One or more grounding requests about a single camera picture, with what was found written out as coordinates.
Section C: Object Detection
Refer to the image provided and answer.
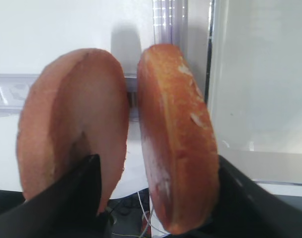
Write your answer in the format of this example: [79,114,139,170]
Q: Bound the clear holder rail, bun bottoms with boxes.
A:
[0,73,138,121]

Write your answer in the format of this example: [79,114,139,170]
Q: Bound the clear long strip, left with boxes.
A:
[152,0,188,53]

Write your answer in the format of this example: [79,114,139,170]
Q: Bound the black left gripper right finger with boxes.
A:
[190,155,302,238]

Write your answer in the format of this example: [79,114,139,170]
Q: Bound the bun slice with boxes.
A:
[138,44,219,235]
[16,48,129,213]

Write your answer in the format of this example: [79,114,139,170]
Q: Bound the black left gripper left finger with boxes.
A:
[0,155,112,238]

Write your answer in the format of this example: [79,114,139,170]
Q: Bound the metal baking tray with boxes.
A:
[208,0,302,183]

